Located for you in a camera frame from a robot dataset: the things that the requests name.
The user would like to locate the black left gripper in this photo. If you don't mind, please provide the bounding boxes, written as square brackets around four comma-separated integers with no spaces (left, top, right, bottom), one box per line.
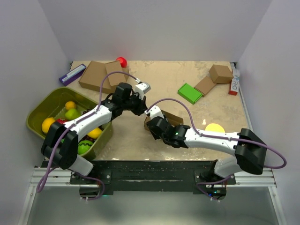
[122,91,148,116]

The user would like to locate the brown cardboard box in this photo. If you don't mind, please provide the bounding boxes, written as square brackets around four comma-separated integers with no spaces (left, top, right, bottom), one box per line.
[144,110,184,131]

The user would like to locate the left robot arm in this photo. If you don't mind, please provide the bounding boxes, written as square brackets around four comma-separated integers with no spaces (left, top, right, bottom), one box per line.
[41,82,150,184]

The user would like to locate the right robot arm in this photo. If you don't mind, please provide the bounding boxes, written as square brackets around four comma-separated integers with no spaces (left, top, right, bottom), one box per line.
[146,117,267,184]

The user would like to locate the medium brown box on top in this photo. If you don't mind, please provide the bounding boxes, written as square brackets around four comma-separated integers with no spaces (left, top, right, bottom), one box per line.
[105,61,129,87]

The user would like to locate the green paper box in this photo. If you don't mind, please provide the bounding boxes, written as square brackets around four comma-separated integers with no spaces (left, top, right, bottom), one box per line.
[177,83,203,105]

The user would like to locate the large flat brown box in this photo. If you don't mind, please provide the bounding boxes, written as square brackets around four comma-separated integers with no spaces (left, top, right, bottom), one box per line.
[79,61,117,94]

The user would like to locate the flat small brown box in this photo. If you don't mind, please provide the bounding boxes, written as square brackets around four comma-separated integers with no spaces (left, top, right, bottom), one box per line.
[194,76,216,96]

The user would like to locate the purple toothpaste box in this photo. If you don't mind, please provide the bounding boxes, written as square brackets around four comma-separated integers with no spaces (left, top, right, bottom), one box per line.
[59,64,87,86]

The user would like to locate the small brown cube box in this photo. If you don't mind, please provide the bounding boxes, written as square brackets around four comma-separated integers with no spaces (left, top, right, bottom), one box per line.
[209,64,233,84]

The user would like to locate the red white toothpaste box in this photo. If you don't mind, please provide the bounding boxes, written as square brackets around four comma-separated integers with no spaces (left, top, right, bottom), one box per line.
[228,68,240,96]

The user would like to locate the red apple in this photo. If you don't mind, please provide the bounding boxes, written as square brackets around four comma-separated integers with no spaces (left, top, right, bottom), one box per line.
[116,57,128,68]

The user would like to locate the yellow mango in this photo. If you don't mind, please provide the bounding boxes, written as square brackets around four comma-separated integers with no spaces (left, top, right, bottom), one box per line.
[87,127,102,139]

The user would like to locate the orange round disc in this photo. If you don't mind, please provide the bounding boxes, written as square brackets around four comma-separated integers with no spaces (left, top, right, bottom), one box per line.
[202,119,225,133]

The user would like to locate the purple grapes bunch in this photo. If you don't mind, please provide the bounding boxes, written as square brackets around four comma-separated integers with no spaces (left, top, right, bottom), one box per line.
[81,110,105,143]

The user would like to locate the green pear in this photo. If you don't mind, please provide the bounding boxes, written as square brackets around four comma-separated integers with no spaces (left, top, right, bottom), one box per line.
[65,108,81,121]

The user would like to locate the small orange fruit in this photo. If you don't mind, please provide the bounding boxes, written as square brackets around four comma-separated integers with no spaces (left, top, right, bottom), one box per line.
[65,101,76,111]

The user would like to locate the green striped ball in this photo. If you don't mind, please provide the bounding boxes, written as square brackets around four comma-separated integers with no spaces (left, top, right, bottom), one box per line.
[77,140,93,155]

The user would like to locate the red dragon fruit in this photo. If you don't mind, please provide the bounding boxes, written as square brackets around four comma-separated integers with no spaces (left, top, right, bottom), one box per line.
[56,119,68,124]

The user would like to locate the olive green plastic bin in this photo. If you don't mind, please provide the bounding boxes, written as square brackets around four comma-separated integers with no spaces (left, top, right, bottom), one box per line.
[27,87,113,160]

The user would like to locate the yellow lemon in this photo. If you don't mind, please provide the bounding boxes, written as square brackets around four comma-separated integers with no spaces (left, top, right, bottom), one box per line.
[41,117,56,134]

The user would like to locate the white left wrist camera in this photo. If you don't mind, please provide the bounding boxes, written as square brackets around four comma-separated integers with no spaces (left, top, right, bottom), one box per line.
[134,82,151,99]

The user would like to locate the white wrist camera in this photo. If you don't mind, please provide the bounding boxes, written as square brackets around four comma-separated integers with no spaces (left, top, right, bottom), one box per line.
[134,82,151,99]
[145,105,165,120]

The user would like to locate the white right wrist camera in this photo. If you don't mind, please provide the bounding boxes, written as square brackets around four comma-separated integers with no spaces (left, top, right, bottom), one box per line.
[145,105,165,120]

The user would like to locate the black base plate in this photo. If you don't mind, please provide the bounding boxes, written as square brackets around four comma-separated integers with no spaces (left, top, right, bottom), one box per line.
[70,160,235,200]

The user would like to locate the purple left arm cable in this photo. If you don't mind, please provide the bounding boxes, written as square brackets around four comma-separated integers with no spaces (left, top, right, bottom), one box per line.
[36,71,141,201]

